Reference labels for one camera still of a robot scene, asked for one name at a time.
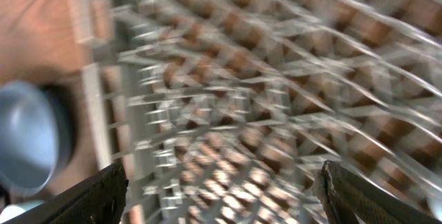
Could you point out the blue plate bowl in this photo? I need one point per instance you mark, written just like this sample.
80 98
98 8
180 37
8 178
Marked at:
37 136

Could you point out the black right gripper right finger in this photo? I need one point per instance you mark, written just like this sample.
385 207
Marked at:
348 198

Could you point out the white cup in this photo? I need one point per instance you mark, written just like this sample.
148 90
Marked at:
14 210

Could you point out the grey dishwasher rack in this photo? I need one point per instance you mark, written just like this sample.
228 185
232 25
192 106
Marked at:
223 111

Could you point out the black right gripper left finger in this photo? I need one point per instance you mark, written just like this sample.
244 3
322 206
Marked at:
99 199

